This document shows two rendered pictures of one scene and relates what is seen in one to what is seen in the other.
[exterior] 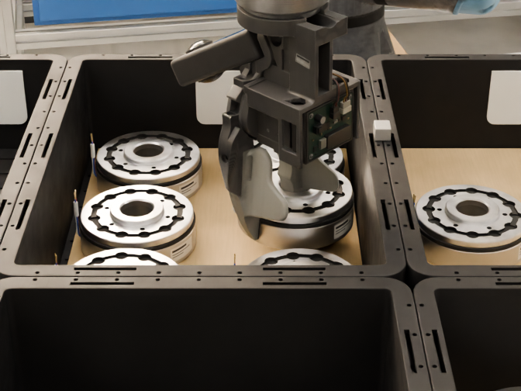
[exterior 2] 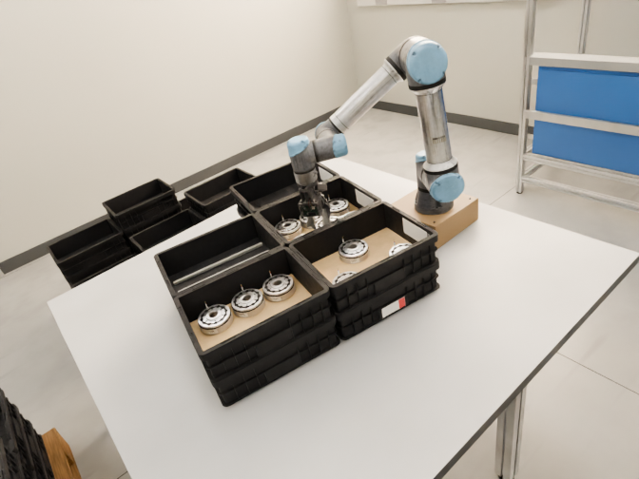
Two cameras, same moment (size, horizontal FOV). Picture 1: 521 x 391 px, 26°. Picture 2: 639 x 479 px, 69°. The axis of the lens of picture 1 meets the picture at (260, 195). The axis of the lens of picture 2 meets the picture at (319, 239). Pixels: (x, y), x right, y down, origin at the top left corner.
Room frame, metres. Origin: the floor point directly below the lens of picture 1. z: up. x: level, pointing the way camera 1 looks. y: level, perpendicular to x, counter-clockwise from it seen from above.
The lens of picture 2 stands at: (0.28, -1.34, 1.77)
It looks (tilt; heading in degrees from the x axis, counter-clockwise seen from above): 33 degrees down; 68
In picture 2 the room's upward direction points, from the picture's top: 13 degrees counter-clockwise
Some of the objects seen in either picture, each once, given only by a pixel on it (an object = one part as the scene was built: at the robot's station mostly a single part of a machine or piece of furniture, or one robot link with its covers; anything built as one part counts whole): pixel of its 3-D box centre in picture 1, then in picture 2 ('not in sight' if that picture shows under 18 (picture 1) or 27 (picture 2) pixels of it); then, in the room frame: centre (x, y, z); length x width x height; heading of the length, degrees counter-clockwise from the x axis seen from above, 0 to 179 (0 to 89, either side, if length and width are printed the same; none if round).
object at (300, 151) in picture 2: not in sight; (301, 154); (0.83, -0.02, 1.17); 0.09 x 0.08 x 0.11; 156
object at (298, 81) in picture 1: (290, 76); (310, 197); (0.82, -0.02, 1.01); 0.09 x 0.08 x 0.12; 45
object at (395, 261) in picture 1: (210, 157); (317, 208); (0.86, 0.04, 0.92); 0.40 x 0.30 x 0.02; 0
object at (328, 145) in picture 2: not in sight; (329, 145); (0.92, -0.04, 1.17); 0.11 x 0.11 x 0.08; 66
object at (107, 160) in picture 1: (148, 156); (336, 204); (0.98, 0.11, 0.86); 0.10 x 0.10 x 0.01
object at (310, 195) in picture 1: (295, 186); not in sight; (0.87, -0.03, 0.89); 0.05 x 0.05 x 0.01
